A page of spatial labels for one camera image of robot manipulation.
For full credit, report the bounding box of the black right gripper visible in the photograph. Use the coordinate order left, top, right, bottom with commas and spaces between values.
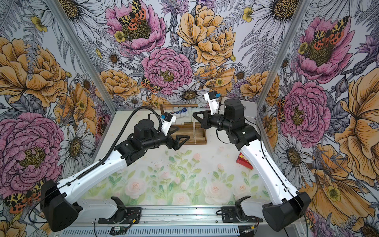
192, 110, 232, 131

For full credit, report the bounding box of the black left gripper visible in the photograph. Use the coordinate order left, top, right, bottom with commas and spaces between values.
143, 126, 190, 151

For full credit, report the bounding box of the wooden jewelry display stand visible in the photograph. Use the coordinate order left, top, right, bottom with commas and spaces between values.
159, 104, 207, 145

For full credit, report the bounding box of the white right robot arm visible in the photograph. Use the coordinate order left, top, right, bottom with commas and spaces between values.
193, 95, 311, 232

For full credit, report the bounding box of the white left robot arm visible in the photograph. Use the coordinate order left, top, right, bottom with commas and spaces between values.
40, 119, 190, 232

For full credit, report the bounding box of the white blue toothpaste tube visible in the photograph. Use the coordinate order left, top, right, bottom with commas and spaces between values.
173, 107, 189, 118

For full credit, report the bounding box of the silver aluminium first aid case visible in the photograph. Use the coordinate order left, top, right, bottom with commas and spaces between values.
219, 97, 258, 123

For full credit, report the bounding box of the red white bandage box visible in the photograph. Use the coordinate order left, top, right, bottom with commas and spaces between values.
236, 153, 254, 170

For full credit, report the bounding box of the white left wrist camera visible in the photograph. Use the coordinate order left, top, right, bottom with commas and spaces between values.
160, 112, 177, 135

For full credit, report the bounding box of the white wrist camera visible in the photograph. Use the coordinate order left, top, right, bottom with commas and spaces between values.
160, 112, 177, 135
204, 91, 221, 116

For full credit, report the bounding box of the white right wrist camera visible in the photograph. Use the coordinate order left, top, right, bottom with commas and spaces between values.
204, 91, 221, 116

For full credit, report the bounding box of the aluminium front rail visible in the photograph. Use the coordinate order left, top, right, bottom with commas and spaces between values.
53, 204, 306, 227

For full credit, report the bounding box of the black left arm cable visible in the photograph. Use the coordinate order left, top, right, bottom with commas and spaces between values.
28, 106, 163, 224

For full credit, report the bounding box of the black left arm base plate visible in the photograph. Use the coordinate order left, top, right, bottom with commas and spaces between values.
98, 197, 142, 224

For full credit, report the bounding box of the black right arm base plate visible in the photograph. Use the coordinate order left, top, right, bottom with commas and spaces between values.
216, 196, 263, 223

